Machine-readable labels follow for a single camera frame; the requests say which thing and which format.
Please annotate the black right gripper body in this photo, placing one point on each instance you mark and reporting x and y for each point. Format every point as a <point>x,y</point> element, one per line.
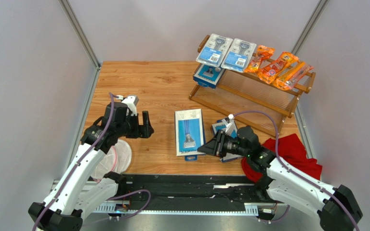
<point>220,144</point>

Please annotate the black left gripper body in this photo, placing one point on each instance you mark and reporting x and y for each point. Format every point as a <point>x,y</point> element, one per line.
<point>133,129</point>

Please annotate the blue Harry's razor box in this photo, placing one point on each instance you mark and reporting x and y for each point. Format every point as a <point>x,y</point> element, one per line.
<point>221,125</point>
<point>208,76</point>
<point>189,133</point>

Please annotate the orange Bic razor bag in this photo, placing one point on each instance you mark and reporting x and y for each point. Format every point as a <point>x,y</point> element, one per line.
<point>269,73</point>
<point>288,80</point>
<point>263,53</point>

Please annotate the clear blister razor pack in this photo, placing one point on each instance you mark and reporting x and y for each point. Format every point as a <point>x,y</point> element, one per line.
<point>214,50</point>
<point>239,55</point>

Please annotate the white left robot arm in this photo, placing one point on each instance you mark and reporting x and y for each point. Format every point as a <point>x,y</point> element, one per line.
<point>65,208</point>

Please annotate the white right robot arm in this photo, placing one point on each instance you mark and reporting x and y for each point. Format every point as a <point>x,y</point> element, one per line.
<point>336,209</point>

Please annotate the wooden two-tier shelf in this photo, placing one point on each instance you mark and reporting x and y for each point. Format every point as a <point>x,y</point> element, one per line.
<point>253,102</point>

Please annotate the red cloth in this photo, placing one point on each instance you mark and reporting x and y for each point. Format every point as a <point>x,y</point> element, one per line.
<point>291,149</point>

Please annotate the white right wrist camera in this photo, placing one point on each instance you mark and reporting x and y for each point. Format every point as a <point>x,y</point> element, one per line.
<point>230,126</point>

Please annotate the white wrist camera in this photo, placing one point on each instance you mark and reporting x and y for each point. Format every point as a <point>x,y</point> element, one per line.
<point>131,101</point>
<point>230,126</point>

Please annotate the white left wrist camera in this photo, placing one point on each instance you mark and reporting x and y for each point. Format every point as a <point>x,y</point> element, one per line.
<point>131,101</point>

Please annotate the aluminium slotted rail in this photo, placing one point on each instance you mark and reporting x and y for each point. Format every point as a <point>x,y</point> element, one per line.
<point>248,209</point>

